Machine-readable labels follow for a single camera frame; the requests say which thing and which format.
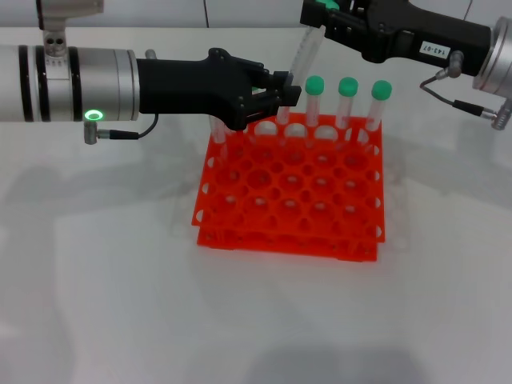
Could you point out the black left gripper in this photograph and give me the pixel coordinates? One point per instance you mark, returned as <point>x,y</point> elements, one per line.
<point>192,86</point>

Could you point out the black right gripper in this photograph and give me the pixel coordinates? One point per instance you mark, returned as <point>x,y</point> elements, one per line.
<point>400,36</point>

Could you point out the green-capped clear test tube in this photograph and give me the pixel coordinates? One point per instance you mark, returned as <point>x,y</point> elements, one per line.
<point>348,86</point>
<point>381,90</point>
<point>308,48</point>
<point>218,134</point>
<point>314,85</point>
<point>283,116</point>

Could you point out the orange test tube rack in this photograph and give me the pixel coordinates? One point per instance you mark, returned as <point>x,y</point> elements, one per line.
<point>296,192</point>

